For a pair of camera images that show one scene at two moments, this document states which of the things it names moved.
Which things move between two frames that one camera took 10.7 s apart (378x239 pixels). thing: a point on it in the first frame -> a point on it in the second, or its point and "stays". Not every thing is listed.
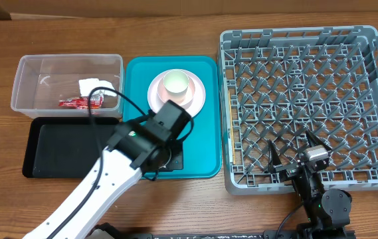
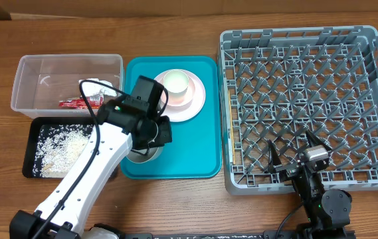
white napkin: x=87 y=85 stays
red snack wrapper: x=82 y=103 stays
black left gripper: x=177 y=160 -> x=165 y=133
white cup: x=176 y=82 stays
